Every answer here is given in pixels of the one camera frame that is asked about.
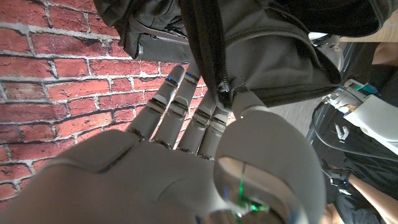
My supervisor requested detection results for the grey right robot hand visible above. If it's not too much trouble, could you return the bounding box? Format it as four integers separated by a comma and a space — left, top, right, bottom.
0, 60, 327, 224

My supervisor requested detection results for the black backpack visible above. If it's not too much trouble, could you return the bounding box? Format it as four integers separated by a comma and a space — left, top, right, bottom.
93, 0, 398, 111

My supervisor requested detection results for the bare person forearm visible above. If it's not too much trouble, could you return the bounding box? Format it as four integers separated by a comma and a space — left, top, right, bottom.
347, 174, 398, 224

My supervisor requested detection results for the red brick printed backdrop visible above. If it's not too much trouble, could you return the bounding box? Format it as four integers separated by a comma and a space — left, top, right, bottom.
0, 0, 231, 212

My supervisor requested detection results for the person in black clothes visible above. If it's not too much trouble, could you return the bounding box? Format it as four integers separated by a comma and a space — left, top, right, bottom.
306, 42, 398, 224

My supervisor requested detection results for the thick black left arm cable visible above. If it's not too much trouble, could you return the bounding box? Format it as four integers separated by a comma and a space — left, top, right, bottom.
310, 102, 398, 162

